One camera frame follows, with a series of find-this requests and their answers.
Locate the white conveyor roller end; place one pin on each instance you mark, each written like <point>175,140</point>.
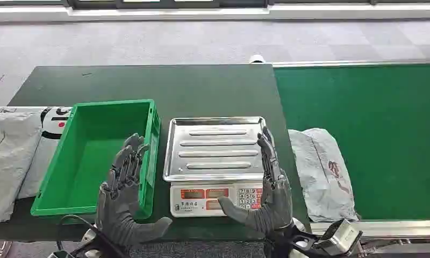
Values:
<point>257,58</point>

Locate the white electronic scale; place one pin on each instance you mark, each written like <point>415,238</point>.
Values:
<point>197,201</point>

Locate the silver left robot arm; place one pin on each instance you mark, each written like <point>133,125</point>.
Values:
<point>94,249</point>

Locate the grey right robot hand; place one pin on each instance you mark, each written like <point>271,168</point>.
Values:
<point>275,203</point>

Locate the steel scale tray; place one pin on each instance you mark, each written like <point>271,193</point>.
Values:
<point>215,149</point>

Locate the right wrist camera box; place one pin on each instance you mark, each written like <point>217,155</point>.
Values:
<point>341,236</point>

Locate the green plastic crate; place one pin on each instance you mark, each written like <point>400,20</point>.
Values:
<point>90,156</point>

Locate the green conveyor belt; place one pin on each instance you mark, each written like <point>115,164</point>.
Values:
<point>378,135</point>

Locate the metal conveyor rail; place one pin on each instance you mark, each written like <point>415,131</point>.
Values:
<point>354,63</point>
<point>396,228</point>

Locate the white parcel with panda print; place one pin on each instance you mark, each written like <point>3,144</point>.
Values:
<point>46,149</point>

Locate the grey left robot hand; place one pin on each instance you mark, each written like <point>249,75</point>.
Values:
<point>117,206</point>

